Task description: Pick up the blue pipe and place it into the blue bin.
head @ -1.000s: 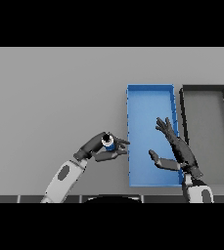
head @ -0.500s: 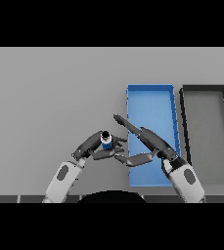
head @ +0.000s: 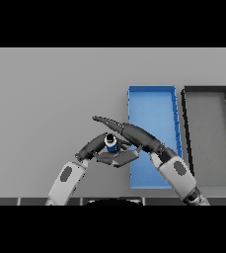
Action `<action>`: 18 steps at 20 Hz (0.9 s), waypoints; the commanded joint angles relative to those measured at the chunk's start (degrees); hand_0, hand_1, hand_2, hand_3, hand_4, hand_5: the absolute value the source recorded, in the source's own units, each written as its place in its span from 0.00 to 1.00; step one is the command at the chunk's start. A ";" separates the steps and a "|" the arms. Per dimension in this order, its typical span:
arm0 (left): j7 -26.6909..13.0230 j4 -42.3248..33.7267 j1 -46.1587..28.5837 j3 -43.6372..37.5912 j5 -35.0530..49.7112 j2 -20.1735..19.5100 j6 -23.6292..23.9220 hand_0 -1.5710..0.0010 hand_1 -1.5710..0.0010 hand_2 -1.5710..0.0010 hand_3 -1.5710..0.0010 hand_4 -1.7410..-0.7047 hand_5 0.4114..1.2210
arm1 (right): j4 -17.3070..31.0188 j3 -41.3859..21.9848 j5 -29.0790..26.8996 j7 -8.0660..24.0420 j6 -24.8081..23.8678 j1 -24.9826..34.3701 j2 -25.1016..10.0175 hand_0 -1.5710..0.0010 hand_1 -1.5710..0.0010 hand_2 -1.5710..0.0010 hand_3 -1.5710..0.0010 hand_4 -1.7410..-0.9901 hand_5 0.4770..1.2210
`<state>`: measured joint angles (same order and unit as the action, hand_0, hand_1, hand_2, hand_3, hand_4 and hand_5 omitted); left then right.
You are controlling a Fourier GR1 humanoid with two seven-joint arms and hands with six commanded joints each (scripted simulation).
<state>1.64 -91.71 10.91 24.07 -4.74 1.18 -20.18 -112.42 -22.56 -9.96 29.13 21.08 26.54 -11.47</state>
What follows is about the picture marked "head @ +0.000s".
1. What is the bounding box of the dark grey bin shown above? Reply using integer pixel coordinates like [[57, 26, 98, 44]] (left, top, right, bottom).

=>
[[180, 85, 226, 189]]

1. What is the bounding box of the blue pipe with pale ring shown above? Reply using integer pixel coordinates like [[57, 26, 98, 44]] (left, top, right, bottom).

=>
[[104, 132, 118, 153]]

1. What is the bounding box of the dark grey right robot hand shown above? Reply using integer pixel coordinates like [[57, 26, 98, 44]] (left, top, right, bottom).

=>
[[92, 115, 167, 168]]

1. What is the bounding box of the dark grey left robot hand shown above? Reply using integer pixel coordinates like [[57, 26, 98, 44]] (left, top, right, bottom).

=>
[[75, 131, 124, 166]]

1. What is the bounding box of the blue bin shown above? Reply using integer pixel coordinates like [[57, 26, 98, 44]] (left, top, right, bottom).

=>
[[126, 84, 184, 191]]

